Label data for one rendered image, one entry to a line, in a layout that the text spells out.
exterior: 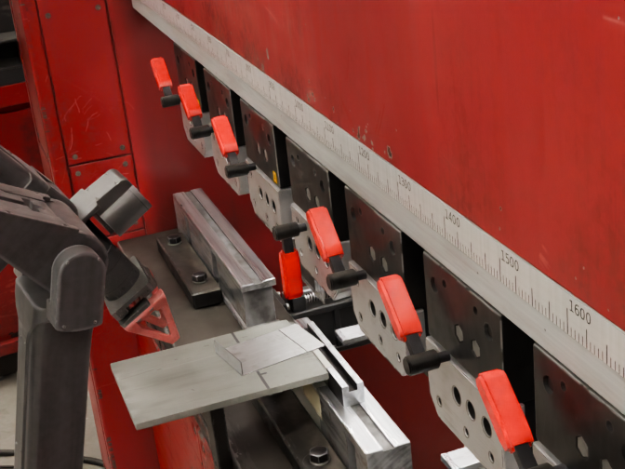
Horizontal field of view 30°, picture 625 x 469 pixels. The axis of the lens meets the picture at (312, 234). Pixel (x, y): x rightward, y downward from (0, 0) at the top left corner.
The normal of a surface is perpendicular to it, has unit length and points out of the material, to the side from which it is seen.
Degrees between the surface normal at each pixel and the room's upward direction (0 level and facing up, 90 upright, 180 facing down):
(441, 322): 90
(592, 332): 90
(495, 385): 39
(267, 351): 0
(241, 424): 0
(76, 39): 90
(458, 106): 90
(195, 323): 0
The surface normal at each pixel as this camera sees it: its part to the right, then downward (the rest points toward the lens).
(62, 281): 0.50, 0.40
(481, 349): -0.94, 0.22
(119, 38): 0.33, 0.33
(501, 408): 0.13, -0.50
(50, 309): -0.85, 0.10
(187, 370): -0.11, -0.92
